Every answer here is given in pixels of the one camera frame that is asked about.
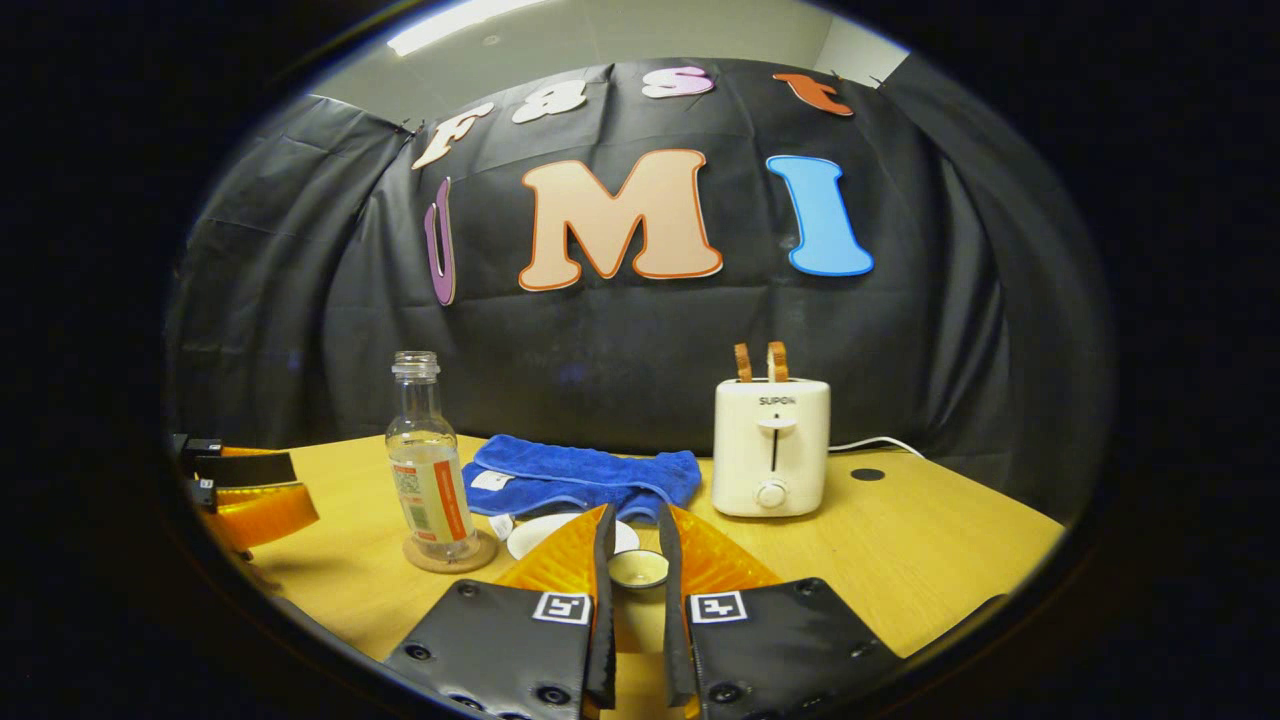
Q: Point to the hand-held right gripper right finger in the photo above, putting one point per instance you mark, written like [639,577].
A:
[780,650]

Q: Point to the toast slice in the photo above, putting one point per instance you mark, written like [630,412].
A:
[778,362]
[743,363]

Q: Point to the clear plastic water bottle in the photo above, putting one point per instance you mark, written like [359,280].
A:
[430,490]

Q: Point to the blue towel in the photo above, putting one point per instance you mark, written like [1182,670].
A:
[590,475]

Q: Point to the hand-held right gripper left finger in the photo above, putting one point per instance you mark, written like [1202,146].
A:
[500,650]

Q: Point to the round cork coaster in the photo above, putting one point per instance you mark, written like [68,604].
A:
[475,558]

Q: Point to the black backdrop cloth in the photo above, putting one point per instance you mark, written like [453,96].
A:
[650,340]

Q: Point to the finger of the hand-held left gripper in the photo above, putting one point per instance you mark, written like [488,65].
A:
[250,470]
[265,515]

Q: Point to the white toaster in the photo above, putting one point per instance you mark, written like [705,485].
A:
[770,450]

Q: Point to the yellow teacup lid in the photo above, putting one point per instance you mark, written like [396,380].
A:
[640,570]

